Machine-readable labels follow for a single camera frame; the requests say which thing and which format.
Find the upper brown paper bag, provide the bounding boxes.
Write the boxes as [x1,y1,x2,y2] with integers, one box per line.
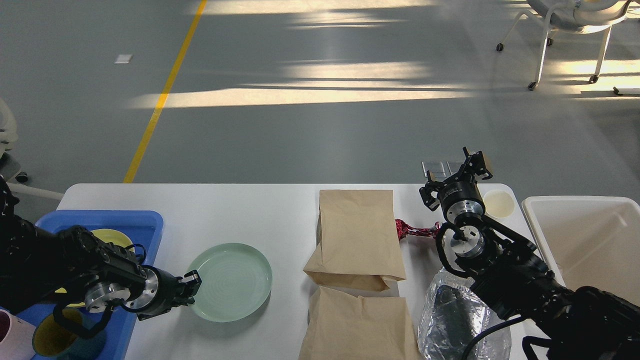
[303,189,407,292]

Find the pale green plate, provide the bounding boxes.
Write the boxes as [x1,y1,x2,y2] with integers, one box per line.
[189,243,274,322]

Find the metal floor socket plates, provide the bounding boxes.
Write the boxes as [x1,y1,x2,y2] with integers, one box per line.
[422,161,464,179]

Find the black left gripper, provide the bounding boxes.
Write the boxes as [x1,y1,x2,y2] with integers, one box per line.
[122,266,202,321]

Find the blue plastic tray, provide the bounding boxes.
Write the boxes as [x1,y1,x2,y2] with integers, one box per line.
[35,210,163,360]

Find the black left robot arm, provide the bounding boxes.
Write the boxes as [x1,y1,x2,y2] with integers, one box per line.
[0,179,202,338]

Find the red candy wrapper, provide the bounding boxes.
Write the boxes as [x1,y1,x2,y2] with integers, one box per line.
[395,218,442,241]

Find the brown paper bag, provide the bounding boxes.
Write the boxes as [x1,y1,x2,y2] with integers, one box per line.
[303,189,407,292]
[298,286,423,360]

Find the white chair on casters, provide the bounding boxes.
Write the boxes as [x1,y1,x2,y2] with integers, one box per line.
[495,0,631,91]

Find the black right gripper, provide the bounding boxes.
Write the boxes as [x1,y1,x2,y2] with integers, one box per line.
[419,146,494,224]

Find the white chair at left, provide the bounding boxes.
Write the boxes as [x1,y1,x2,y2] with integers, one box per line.
[0,99,63,201]

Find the yellow plate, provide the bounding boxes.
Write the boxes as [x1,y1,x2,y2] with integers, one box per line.
[54,228,135,308]

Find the pink mug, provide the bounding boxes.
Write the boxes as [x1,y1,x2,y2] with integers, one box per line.
[0,309,35,360]

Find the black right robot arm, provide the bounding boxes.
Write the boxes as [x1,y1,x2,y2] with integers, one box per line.
[419,147,640,360]

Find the white plastic bin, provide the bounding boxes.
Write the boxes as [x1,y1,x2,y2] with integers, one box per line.
[522,195,640,305]

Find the lower brown paper bag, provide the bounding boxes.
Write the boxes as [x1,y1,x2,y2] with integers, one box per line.
[298,286,423,360]

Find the dark green mug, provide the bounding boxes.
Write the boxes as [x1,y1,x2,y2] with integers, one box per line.
[32,314,107,360]

